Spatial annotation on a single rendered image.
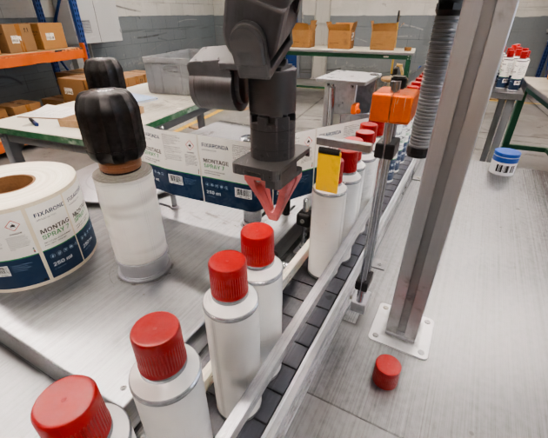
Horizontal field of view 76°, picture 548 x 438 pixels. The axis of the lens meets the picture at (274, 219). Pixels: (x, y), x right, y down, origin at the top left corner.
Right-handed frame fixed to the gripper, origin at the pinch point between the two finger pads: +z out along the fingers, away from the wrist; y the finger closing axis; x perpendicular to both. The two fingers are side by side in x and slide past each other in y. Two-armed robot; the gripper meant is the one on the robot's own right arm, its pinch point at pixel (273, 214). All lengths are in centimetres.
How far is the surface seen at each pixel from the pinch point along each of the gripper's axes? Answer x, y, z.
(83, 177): -63, -12, 12
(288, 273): 2.3, -0.3, 10.1
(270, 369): 9.8, 19.0, 5.5
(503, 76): 36, -210, 7
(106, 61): -51, -18, -16
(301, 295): 4.8, -0.1, 13.6
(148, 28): -495, -465, -6
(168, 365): 7.2, 28.3, -4.7
